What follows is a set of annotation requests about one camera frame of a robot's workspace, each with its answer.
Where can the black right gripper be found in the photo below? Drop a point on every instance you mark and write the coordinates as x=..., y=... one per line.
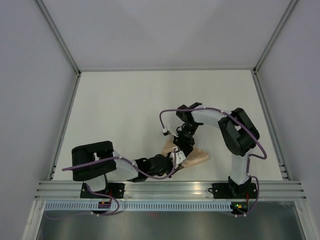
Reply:
x=184, y=144

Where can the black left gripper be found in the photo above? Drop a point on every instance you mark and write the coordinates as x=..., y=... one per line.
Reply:
x=178, y=167

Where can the peach cloth napkin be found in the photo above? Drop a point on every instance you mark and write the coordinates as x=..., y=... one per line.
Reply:
x=197, y=156

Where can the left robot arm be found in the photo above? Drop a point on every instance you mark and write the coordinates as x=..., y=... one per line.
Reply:
x=95, y=160

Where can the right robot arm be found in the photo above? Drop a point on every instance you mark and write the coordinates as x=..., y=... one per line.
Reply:
x=239, y=135

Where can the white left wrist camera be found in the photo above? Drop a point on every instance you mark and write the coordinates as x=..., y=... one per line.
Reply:
x=177, y=156

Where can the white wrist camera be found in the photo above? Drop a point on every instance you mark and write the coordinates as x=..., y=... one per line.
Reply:
x=177, y=156
x=166, y=132

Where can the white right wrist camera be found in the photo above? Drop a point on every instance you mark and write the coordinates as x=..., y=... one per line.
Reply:
x=166, y=132

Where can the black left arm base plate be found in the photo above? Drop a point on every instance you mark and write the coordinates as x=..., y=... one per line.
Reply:
x=115, y=190

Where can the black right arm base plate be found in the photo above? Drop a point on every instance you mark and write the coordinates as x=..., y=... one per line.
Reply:
x=225, y=191

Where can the back aluminium frame rail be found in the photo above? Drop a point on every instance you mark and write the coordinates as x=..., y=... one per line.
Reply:
x=151, y=69

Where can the aluminium frame rail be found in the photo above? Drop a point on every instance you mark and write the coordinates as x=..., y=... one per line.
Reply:
x=151, y=69
x=170, y=191

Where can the aluminium front frame rail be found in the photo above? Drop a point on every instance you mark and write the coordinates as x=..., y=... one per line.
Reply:
x=170, y=191

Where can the white slotted cable duct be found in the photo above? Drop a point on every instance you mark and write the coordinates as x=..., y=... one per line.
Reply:
x=152, y=206

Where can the left aluminium corner post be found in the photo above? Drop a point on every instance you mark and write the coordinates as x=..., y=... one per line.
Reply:
x=57, y=35

